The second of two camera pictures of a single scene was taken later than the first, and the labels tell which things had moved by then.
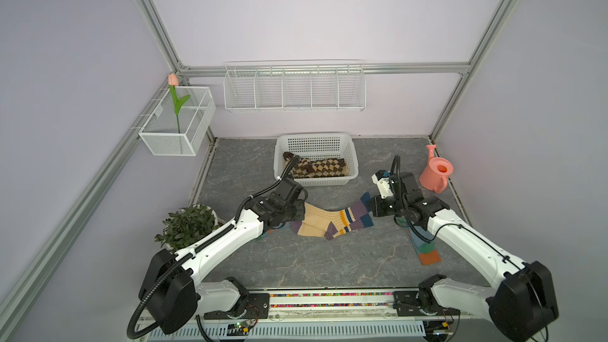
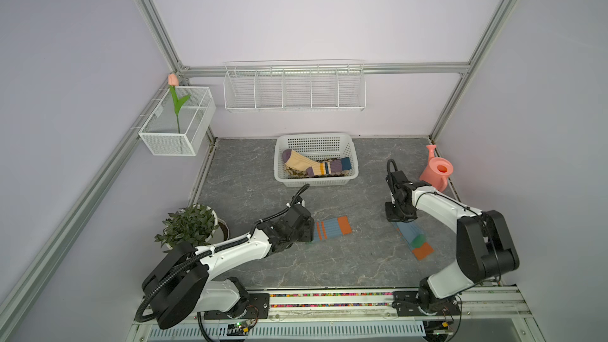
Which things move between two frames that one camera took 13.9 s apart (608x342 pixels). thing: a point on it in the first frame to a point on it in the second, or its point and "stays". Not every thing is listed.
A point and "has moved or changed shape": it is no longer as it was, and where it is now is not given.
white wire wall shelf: [299, 85] stays
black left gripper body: [294, 212] to [305, 234]
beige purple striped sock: [317, 222] to [297, 161]
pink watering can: [435, 176] stays
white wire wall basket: [179, 122] stays
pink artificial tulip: [173, 81] stays
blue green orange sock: [273, 233] has moved or changed shape
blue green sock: [427, 251] has moved or changed shape
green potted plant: [188, 225] stays
